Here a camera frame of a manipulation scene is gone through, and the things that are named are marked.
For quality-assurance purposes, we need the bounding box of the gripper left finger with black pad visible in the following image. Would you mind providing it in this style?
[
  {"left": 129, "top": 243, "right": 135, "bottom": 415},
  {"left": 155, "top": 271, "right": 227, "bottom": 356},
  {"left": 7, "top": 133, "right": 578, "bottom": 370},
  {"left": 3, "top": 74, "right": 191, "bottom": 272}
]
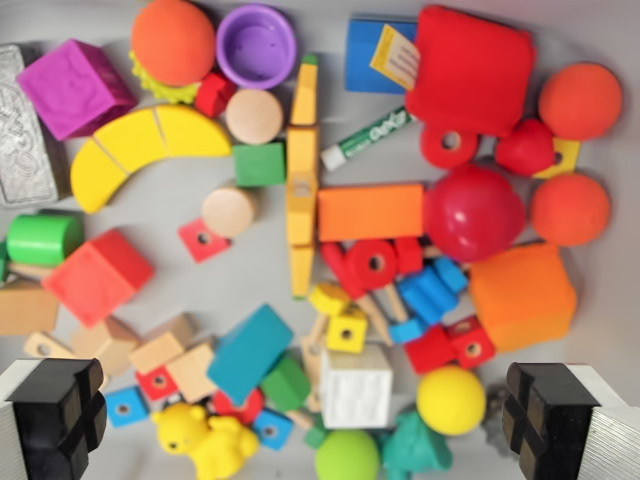
[{"left": 0, "top": 357, "right": 108, "bottom": 480}]

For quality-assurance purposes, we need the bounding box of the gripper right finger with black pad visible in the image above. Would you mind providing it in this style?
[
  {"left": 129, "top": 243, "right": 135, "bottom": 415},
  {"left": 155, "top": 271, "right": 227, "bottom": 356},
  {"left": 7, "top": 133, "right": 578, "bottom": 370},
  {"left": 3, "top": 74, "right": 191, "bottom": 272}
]
[{"left": 501, "top": 362, "right": 640, "bottom": 480}]

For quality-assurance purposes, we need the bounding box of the grey plastic bin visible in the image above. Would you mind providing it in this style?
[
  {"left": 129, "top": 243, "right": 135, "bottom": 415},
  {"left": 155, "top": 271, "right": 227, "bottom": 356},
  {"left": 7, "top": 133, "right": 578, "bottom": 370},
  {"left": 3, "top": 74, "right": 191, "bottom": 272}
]
[{"left": 0, "top": 0, "right": 640, "bottom": 480}]

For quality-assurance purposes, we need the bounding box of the blue cube with hole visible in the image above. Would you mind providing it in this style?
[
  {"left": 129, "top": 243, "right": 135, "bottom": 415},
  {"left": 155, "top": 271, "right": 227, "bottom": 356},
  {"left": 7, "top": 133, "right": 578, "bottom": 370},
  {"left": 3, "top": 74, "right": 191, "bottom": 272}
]
[
  {"left": 251, "top": 408, "right": 295, "bottom": 451},
  {"left": 103, "top": 385, "right": 151, "bottom": 429}
]

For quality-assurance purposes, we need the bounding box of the wooden strip with holes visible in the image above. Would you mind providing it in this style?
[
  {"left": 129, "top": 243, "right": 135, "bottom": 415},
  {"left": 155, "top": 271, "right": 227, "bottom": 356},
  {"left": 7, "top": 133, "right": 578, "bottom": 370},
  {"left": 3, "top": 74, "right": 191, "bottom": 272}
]
[
  {"left": 299, "top": 312, "right": 331, "bottom": 414},
  {"left": 22, "top": 329, "right": 79, "bottom": 360}
]

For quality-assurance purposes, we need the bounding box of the natural wooden block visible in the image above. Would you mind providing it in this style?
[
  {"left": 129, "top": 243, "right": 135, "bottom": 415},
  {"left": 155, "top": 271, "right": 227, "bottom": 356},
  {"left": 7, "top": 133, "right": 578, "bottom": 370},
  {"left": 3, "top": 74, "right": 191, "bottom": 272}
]
[
  {"left": 164, "top": 339, "right": 221, "bottom": 405},
  {"left": 69, "top": 315, "right": 144, "bottom": 379},
  {"left": 128, "top": 312, "right": 201, "bottom": 375},
  {"left": 0, "top": 279, "right": 60, "bottom": 336}
]

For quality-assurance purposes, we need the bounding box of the red cube with hole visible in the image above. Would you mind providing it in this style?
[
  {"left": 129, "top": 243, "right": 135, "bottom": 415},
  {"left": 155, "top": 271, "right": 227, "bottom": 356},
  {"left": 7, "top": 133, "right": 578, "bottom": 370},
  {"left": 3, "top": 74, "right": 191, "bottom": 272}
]
[
  {"left": 134, "top": 364, "right": 179, "bottom": 403},
  {"left": 446, "top": 315, "right": 497, "bottom": 370}
]

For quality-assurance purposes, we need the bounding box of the yellow foam ball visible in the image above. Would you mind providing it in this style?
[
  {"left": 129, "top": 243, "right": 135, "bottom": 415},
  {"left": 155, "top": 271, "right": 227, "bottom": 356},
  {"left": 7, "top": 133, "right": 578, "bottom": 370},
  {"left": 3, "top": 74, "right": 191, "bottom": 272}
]
[{"left": 415, "top": 364, "right": 487, "bottom": 437}]

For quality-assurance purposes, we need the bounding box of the orange fabric cube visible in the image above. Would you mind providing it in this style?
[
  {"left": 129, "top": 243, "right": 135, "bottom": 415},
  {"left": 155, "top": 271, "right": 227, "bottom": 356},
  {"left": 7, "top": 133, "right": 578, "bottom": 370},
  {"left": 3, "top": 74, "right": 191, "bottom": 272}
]
[{"left": 468, "top": 243, "right": 579, "bottom": 354}]

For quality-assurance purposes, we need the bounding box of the teal rubber animal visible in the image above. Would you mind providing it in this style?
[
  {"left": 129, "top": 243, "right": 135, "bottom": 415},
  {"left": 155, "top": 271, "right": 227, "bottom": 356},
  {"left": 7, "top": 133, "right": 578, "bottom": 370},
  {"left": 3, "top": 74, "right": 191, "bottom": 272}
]
[{"left": 377, "top": 409, "right": 456, "bottom": 480}]

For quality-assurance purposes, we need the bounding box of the red embossed rubber cube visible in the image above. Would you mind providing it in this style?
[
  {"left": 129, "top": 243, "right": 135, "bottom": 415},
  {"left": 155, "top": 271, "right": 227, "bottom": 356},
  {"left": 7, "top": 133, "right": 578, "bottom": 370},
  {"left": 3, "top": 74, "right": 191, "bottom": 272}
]
[{"left": 42, "top": 228, "right": 155, "bottom": 330}]

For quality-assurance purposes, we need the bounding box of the natural wooden peg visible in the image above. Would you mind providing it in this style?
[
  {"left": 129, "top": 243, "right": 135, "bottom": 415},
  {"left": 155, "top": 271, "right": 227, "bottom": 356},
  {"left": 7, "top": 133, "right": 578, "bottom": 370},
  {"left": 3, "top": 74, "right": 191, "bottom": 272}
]
[
  {"left": 7, "top": 260, "right": 56, "bottom": 284},
  {"left": 357, "top": 292, "right": 396, "bottom": 349},
  {"left": 384, "top": 284, "right": 411, "bottom": 324}
]

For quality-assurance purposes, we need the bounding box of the yellow rubber bear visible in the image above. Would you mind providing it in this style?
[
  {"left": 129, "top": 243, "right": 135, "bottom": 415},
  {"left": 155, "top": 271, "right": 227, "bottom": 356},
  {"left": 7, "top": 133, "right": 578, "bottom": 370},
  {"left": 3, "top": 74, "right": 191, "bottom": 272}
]
[{"left": 150, "top": 403, "right": 261, "bottom": 480}]

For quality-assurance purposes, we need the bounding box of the small blue wooden piece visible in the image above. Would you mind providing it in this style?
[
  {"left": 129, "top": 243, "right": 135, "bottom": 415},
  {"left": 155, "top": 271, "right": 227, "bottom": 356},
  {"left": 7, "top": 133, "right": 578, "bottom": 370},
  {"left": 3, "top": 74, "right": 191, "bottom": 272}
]
[{"left": 387, "top": 317, "right": 430, "bottom": 345}]

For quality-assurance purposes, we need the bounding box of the blue ridged wooden piece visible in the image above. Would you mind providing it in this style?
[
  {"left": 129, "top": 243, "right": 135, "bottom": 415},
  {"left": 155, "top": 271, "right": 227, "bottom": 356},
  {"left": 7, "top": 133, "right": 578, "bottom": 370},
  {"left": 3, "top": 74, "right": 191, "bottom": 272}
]
[{"left": 397, "top": 257, "right": 470, "bottom": 326}]

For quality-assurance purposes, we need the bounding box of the green wooden cylinder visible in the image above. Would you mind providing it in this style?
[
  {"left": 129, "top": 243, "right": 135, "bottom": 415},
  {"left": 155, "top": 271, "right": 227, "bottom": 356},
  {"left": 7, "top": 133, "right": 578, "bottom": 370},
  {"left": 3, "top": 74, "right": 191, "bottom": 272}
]
[{"left": 5, "top": 212, "right": 85, "bottom": 269}]

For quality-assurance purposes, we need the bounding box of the white embossed cube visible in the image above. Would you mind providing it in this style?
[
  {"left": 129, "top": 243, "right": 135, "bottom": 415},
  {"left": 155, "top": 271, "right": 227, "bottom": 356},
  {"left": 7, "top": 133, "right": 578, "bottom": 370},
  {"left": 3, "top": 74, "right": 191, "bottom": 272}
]
[{"left": 319, "top": 344, "right": 395, "bottom": 431}]

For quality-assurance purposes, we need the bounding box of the red wooden wheel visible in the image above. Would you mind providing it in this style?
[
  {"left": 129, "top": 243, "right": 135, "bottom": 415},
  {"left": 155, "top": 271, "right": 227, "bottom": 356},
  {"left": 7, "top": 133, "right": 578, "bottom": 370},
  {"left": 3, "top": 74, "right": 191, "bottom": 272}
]
[
  {"left": 346, "top": 238, "right": 401, "bottom": 296},
  {"left": 210, "top": 387, "right": 266, "bottom": 426},
  {"left": 419, "top": 123, "right": 480, "bottom": 170}
]

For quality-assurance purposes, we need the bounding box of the green foam ball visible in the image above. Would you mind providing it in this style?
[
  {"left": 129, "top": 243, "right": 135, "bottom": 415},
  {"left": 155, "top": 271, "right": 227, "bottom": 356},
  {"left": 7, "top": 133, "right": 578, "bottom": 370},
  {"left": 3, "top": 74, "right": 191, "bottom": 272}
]
[{"left": 313, "top": 428, "right": 381, "bottom": 480}]

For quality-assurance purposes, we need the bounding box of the orange foam ball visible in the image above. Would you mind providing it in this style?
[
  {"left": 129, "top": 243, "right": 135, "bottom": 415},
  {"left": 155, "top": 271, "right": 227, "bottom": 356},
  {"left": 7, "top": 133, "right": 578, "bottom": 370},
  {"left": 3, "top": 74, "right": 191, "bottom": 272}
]
[
  {"left": 130, "top": 0, "right": 217, "bottom": 87},
  {"left": 537, "top": 62, "right": 624, "bottom": 142},
  {"left": 529, "top": 172, "right": 612, "bottom": 248}
]

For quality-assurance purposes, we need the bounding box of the teal rectangular block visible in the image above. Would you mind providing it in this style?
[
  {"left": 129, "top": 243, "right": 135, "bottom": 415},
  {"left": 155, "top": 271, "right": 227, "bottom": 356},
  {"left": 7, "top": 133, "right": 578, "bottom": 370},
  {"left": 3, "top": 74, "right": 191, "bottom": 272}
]
[{"left": 205, "top": 302, "right": 295, "bottom": 406}]

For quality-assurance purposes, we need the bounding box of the dark red plastic ball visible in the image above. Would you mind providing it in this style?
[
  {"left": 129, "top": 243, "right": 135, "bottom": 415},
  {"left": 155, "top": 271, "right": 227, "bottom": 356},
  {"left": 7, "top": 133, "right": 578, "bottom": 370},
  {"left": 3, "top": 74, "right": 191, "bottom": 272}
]
[{"left": 423, "top": 164, "right": 527, "bottom": 264}]

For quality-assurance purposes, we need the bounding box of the red square with hole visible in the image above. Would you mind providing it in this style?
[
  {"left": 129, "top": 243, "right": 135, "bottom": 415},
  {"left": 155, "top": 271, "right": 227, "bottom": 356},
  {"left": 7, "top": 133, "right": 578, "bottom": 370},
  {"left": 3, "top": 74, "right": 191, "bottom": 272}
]
[{"left": 177, "top": 217, "right": 232, "bottom": 264}]

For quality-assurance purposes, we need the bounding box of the yellow cube with hole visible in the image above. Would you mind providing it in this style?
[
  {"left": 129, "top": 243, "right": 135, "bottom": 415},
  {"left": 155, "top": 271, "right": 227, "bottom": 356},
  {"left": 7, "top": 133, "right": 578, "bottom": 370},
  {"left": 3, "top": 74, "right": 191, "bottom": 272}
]
[{"left": 324, "top": 312, "right": 369, "bottom": 355}]

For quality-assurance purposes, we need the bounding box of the green wooden block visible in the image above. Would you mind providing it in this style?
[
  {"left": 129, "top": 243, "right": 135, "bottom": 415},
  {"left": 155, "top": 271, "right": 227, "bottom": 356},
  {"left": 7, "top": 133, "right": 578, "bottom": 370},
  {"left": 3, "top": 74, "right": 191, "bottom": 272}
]
[{"left": 259, "top": 352, "right": 312, "bottom": 414}]

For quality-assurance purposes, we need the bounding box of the yellow square with hole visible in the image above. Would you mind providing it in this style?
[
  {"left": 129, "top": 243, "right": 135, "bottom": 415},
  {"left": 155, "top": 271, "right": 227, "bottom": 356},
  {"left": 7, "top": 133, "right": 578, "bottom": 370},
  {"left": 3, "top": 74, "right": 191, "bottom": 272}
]
[{"left": 530, "top": 137, "right": 582, "bottom": 181}]

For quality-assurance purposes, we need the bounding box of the yellow wooden hex nut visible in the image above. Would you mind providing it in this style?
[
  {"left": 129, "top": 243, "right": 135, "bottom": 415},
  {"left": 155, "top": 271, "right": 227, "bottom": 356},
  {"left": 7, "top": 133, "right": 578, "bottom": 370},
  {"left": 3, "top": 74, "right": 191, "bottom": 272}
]
[{"left": 308, "top": 282, "right": 354, "bottom": 316}]

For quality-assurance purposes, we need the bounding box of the silver embossed rectangular block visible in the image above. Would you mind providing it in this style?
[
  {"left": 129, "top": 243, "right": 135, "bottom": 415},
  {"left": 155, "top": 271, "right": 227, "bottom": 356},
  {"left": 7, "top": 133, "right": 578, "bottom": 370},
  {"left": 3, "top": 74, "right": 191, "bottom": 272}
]
[{"left": 0, "top": 43, "right": 71, "bottom": 209}]

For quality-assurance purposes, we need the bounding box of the red wooden bar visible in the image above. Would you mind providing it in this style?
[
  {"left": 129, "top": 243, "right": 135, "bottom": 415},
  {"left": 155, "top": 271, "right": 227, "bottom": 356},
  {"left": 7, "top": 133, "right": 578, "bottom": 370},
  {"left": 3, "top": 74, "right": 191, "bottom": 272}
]
[{"left": 319, "top": 242, "right": 369, "bottom": 301}]

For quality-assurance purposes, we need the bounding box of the red rubber heart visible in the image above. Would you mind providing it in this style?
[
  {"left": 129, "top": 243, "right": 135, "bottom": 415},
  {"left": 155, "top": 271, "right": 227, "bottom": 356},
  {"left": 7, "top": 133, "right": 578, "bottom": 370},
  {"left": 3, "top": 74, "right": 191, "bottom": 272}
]
[{"left": 495, "top": 118, "right": 557, "bottom": 177}]

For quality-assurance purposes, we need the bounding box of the natural wooden cylinder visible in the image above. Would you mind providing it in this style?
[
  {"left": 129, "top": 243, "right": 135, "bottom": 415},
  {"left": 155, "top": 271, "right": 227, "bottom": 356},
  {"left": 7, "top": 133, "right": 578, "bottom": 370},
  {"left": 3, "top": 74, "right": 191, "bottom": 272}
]
[
  {"left": 224, "top": 88, "right": 285, "bottom": 146},
  {"left": 201, "top": 183, "right": 260, "bottom": 239}
]

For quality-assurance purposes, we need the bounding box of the orange rectangular block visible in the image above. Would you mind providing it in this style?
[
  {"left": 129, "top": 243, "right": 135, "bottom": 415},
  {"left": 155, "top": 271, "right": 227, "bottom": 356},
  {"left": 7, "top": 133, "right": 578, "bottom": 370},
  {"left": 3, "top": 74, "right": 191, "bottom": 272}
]
[{"left": 317, "top": 183, "right": 426, "bottom": 244}]

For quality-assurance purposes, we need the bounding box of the yellow wooden sliced banana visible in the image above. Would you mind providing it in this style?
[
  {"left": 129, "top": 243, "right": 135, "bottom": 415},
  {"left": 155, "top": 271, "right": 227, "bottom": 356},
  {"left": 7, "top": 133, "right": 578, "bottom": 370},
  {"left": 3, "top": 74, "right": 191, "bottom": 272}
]
[{"left": 69, "top": 103, "right": 234, "bottom": 214}]

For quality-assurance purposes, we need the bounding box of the magenta embossed rubber cube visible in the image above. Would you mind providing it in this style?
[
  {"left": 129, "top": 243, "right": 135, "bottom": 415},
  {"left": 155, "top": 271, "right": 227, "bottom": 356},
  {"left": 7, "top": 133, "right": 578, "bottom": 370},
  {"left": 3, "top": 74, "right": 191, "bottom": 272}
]
[{"left": 16, "top": 38, "right": 139, "bottom": 142}]

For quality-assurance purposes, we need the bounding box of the green dry-erase marker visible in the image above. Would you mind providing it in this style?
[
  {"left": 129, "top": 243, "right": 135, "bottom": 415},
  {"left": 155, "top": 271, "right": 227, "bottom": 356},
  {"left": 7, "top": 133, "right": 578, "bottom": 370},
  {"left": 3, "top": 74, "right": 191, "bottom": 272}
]
[{"left": 319, "top": 105, "right": 419, "bottom": 171}]

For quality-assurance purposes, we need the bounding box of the red fabric beanbag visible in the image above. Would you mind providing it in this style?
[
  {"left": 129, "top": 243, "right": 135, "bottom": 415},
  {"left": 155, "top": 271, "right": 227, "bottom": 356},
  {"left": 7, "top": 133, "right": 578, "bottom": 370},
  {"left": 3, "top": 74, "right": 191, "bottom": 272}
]
[{"left": 404, "top": 4, "right": 539, "bottom": 139}]

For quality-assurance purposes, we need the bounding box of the yellow paper tag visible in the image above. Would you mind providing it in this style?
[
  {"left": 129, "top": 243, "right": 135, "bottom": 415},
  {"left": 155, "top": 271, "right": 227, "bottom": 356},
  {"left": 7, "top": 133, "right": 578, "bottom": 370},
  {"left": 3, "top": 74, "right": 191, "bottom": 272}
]
[{"left": 368, "top": 24, "right": 422, "bottom": 91}]

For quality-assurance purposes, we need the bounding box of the purple plastic cup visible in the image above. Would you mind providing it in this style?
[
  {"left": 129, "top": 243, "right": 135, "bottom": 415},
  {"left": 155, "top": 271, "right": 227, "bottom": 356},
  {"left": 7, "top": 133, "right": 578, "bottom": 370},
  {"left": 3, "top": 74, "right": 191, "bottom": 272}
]
[{"left": 215, "top": 3, "right": 299, "bottom": 91}]

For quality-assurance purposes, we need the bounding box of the yellow-green bumpy ring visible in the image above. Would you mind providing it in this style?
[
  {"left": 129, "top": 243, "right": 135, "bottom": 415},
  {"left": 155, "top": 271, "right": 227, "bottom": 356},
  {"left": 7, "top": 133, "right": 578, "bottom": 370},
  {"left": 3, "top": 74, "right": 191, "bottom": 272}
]
[{"left": 128, "top": 49, "right": 201, "bottom": 105}]

